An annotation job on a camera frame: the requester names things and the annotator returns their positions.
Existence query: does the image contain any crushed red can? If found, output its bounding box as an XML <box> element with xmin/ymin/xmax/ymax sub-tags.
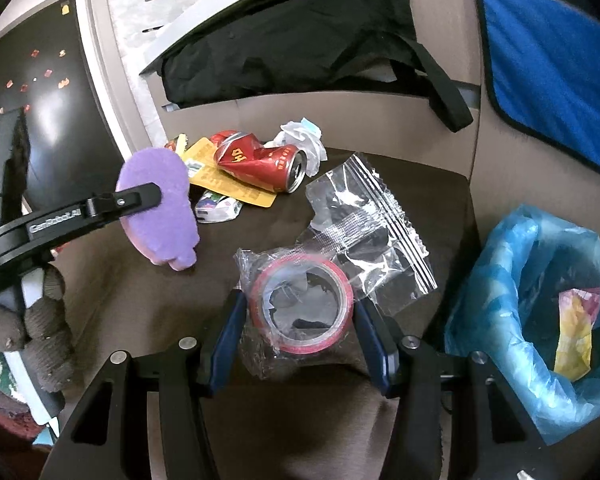
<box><xmin>213</xmin><ymin>130</ymin><xmax>308</xmax><ymax>194</ymax></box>

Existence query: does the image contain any black fabric bag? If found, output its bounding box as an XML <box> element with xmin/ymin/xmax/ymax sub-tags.
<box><xmin>160</xmin><ymin>0</ymin><xmax>476</xmax><ymax>133</ymax></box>

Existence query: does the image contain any yellow packet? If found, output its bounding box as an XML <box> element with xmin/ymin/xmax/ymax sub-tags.
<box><xmin>182</xmin><ymin>137</ymin><xmax>278</xmax><ymax>208</ymax></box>

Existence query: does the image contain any white tissue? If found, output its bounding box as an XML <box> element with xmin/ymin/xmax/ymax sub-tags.
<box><xmin>272</xmin><ymin>117</ymin><xmax>328</xmax><ymax>178</ymax></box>

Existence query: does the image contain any person's left hand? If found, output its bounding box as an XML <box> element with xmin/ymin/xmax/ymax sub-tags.
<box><xmin>0</xmin><ymin>266</ymin><xmax>78</xmax><ymax>395</ymax></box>

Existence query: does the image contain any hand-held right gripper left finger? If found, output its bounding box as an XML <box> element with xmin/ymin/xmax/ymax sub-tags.
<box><xmin>40</xmin><ymin>290</ymin><xmax>248</xmax><ymax>480</ymax></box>

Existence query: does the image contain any black panel with stickers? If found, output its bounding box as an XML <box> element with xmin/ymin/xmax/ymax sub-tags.
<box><xmin>0</xmin><ymin>0</ymin><xmax>126</xmax><ymax>221</ymax></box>

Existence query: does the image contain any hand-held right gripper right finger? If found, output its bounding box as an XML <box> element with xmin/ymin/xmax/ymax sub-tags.
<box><xmin>352</xmin><ymin>300</ymin><xmax>563</xmax><ymax>480</ymax></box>

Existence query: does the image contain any clear zip bag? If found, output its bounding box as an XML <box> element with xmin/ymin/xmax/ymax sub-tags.
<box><xmin>305</xmin><ymin>152</ymin><xmax>438</xmax><ymax>306</ymax></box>

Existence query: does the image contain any purple sponge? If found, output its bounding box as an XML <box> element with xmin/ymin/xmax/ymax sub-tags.
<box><xmin>115</xmin><ymin>147</ymin><xmax>199</xmax><ymax>272</ymax></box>

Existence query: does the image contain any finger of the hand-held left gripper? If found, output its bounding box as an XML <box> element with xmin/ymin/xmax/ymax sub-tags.
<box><xmin>77</xmin><ymin>182</ymin><xmax>163</xmax><ymax>226</ymax></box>

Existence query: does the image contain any small white green wrapper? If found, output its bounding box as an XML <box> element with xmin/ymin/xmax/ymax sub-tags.
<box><xmin>194</xmin><ymin>191</ymin><xmax>243</xmax><ymax>224</ymax></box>

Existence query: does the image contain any yellow pink wrapper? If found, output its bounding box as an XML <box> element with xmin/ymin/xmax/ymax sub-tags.
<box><xmin>554</xmin><ymin>287</ymin><xmax>600</xmax><ymax>381</ymax></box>

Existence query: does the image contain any red tape roll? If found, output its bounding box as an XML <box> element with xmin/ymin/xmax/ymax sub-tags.
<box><xmin>234</xmin><ymin>242</ymin><xmax>376</xmax><ymax>381</ymax></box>

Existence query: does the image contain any bin with blue bag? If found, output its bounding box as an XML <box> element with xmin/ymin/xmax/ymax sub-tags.
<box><xmin>444</xmin><ymin>204</ymin><xmax>600</xmax><ymax>446</ymax></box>

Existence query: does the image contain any small yellow candy wrapper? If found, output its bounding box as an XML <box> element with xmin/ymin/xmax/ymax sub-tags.
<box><xmin>165</xmin><ymin>132</ymin><xmax>188</xmax><ymax>158</ymax></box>

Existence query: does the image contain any blue towel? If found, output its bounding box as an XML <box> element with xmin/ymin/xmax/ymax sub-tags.
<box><xmin>472</xmin><ymin>0</ymin><xmax>600</xmax><ymax>183</ymax></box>

